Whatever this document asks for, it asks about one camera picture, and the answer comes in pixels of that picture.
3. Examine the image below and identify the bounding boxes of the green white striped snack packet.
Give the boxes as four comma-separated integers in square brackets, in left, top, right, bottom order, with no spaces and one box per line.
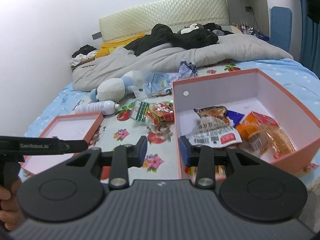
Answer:
[130,100,150,123]

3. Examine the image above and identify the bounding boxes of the blue snack packet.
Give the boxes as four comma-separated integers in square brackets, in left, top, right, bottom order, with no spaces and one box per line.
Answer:
[225,110,245,127]

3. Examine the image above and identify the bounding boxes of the red yellow snack bundle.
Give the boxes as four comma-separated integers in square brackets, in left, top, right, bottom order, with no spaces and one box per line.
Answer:
[146,101,175,126]

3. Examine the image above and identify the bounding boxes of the red orange bread packet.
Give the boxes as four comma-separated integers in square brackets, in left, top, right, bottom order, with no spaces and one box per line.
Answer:
[235,112,295,159]

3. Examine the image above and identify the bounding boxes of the large white brown snack bag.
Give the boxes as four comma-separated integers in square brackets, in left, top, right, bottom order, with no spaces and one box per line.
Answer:
[185,106,242,148]

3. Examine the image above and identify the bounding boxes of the person's left hand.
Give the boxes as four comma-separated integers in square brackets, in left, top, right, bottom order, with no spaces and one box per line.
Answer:
[0,178,23,231]

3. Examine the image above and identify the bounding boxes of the blue patterned bed sheet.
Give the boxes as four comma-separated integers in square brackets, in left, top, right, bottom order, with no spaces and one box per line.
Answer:
[25,59,319,180]

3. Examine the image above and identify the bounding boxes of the pink box lid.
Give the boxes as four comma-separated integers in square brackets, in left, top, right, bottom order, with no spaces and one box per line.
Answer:
[22,112,104,175]

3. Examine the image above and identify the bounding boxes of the white plastic bottle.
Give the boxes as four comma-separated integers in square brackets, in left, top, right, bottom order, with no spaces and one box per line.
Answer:
[74,100,120,116]

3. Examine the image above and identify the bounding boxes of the white and blue plush toy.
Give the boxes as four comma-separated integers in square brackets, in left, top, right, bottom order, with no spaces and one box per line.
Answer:
[89,70,146,102]

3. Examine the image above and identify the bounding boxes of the large pink cardboard box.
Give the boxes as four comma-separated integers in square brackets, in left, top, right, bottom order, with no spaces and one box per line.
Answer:
[172,69,319,176]

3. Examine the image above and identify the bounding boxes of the light blue snack bag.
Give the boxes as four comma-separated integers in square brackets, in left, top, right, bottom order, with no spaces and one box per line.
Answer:
[133,71,182,100]

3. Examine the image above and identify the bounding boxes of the crumpled purple wrapper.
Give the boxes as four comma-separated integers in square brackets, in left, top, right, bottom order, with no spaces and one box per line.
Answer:
[178,61,197,79]

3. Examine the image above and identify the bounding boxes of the yellow cloth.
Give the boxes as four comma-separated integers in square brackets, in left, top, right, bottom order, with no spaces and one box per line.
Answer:
[95,33,145,59]

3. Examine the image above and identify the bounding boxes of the grey duvet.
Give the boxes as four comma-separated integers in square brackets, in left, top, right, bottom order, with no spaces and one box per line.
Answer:
[72,34,292,92]

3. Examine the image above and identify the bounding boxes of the black clothing pile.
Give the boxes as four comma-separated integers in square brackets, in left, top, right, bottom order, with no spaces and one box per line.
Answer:
[124,23,231,56]

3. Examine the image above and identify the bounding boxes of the black white plush toy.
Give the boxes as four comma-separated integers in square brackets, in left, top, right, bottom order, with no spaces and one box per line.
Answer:
[177,23,204,34]

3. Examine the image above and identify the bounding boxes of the bottles on nightstand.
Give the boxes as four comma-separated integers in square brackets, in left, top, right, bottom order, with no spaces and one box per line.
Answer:
[231,23,254,35]

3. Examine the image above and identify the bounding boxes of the cream quilted headboard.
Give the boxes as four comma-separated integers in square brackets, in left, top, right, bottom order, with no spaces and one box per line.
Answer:
[99,0,229,42]

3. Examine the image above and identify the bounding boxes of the blue curtain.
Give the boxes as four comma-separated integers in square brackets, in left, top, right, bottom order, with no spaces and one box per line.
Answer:
[299,0,319,77]

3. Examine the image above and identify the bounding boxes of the blue chair back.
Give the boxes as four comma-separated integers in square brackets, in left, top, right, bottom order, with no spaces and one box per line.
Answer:
[270,7,292,52]

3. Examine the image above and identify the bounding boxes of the clothes pile at wall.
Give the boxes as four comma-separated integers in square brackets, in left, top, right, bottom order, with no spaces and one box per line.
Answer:
[70,44,98,67]

